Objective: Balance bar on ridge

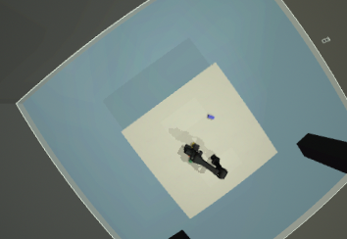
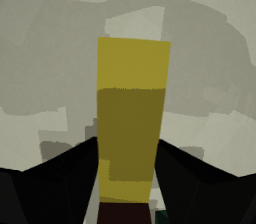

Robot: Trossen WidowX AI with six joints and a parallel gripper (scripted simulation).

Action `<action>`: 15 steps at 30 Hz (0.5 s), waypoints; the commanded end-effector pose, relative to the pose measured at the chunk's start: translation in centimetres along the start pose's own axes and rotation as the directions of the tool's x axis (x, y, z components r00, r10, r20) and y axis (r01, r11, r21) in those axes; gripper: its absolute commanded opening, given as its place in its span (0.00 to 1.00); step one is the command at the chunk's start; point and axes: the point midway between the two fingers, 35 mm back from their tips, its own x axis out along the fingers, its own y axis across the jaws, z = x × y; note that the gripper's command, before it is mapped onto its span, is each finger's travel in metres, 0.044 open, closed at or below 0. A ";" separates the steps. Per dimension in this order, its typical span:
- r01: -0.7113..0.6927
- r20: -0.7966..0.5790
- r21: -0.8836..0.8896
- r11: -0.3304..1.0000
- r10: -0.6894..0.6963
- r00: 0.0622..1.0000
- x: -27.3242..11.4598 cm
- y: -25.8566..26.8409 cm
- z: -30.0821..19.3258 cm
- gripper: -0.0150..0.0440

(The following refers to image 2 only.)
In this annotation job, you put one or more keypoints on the small green cube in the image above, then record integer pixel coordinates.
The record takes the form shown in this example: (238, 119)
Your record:
(161, 217)

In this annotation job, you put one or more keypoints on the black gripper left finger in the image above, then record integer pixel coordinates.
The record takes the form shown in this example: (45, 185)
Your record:
(55, 192)

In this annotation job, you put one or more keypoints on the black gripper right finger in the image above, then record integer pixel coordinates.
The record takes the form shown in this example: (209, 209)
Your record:
(195, 192)

